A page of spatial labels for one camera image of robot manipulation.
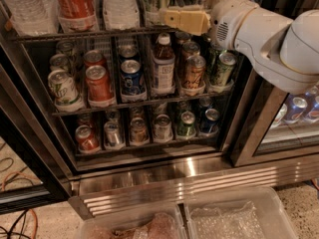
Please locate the gold can bottom shelf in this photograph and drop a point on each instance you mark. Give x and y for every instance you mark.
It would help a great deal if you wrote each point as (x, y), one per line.
(138, 132)

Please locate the brown iced tea bottle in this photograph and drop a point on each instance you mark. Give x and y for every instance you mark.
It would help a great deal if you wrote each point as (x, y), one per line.
(163, 65)

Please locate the clear water bottle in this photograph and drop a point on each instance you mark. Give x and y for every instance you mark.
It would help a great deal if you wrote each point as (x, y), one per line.
(34, 17)

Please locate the blue can bottom shelf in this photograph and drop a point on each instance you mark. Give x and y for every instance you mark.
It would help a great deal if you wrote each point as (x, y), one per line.
(208, 124)

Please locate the white can bottom shelf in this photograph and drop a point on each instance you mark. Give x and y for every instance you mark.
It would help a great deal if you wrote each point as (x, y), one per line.
(162, 129)

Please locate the red cola bottle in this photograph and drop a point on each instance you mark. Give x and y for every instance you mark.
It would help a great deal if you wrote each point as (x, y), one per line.
(77, 15)

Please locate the white labelled bottle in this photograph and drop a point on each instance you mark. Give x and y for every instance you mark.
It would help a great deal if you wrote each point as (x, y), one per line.
(121, 14)

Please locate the gold orange can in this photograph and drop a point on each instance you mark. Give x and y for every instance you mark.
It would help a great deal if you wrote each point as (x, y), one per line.
(188, 49)
(195, 66)

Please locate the blue pepsi can front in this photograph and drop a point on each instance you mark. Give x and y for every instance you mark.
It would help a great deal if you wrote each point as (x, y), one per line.
(133, 86)

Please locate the white green soda can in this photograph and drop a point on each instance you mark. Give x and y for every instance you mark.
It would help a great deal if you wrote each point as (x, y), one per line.
(67, 98)

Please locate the gold orange can front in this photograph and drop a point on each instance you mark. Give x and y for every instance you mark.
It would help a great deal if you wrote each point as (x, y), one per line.
(195, 66)

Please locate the red soda can front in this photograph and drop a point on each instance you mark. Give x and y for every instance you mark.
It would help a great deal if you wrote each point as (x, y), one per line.
(100, 89)

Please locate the red soda can rear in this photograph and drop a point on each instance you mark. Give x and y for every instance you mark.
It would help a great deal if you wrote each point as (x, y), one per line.
(94, 58)

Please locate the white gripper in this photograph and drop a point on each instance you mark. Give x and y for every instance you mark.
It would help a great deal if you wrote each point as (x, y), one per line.
(230, 20)

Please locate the red can bottom shelf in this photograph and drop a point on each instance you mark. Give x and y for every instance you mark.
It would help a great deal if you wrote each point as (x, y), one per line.
(87, 139)

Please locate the silver can bottom shelf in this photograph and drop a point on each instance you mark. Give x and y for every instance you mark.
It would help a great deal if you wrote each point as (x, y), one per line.
(113, 135)

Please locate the blue pepsi can rear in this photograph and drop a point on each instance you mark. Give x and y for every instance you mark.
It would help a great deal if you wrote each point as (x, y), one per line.
(128, 52)

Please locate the open fridge glass door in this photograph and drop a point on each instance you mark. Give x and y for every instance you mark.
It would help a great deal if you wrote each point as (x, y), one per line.
(21, 131)

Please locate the red soda can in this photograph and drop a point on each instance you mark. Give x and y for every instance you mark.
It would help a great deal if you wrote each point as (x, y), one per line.
(100, 89)
(94, 58)

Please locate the clear plastic bin left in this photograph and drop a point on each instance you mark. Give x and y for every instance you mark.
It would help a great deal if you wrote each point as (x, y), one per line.
(153, 221)

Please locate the blue pepsi can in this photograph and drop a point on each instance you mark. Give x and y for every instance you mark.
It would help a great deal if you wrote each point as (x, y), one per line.
(128, 52)
(133, 86)

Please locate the green can bottom shelf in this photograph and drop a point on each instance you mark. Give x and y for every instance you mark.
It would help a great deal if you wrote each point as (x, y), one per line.
(185, 126)

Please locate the clear plastic bin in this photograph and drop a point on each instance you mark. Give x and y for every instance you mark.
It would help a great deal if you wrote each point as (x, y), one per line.
(244, 213)
(153, 221)

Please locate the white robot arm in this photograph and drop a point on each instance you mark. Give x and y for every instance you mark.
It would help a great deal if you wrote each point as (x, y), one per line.
(282, 51)

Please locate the green white can front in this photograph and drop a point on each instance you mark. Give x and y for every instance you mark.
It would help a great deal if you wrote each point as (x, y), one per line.
(222, 70)

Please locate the clear plastic bin right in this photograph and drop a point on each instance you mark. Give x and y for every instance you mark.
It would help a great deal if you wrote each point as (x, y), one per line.
(244, 213)

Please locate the stainless steel beverage fridge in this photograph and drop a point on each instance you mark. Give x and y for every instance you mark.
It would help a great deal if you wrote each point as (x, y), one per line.
(253, 145)

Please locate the gold orange can middle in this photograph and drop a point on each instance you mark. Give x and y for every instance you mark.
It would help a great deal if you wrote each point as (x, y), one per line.
(188, 49)

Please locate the blue pepsi can right fridge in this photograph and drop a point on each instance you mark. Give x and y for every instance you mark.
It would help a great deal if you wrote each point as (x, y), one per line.
(296, 106)

